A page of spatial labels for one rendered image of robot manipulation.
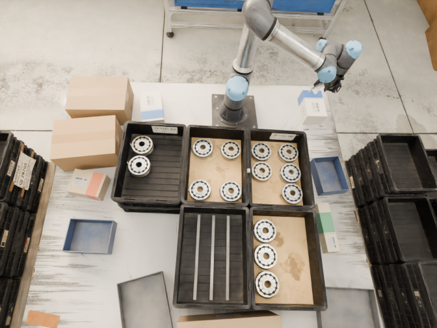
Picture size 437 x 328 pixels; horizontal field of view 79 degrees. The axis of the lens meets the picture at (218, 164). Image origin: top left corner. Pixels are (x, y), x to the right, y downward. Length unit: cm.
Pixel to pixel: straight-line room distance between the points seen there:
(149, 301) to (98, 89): 110
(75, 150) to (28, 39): 214
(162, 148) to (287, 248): 77
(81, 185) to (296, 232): 106
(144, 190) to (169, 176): 14
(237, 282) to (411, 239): 131
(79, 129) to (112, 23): 201
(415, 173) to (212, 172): 144
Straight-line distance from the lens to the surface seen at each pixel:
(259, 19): 118
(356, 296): 156
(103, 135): 146
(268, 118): 169
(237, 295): 125
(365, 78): 328
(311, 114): 168
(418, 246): 221
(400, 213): 220
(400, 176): 216
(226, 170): 134
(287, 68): 299
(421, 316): 201
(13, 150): 205
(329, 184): 162
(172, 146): 139
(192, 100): 170
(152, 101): 160
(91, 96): 161
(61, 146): 150
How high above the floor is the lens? 207
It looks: 66 degrees down
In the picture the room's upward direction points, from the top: 11 degrees clockwise
